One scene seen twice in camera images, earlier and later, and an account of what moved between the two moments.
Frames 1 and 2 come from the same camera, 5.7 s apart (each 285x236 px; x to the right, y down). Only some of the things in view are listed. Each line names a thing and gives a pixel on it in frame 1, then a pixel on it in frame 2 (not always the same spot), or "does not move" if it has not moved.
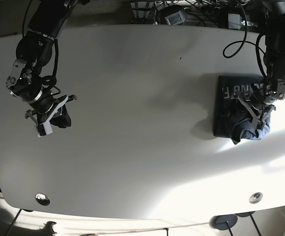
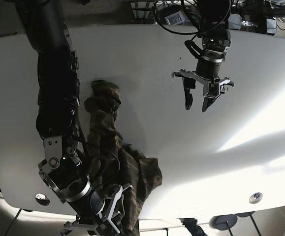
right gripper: x=258 y=120 to x=206 y=73
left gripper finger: x=44 y=129 to x=68 y=224
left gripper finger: x=71 y=97 to x=127 y=186
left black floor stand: x=223 y=222 does not move
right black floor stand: x=247 y=214 does not move
